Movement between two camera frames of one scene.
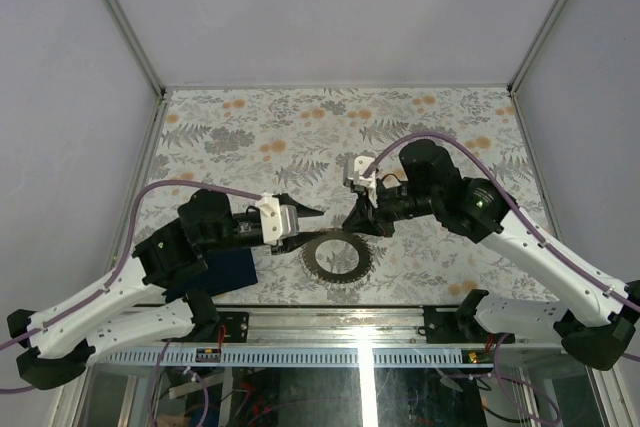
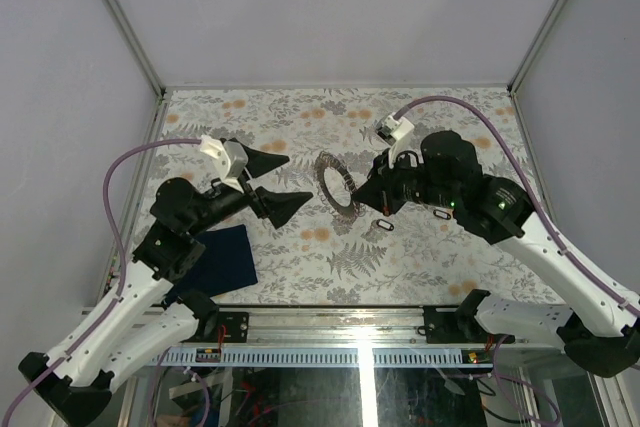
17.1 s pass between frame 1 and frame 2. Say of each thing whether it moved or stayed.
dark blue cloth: stayed
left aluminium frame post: stayed
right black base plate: stayed
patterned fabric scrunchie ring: moved
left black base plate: stayed
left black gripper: moved
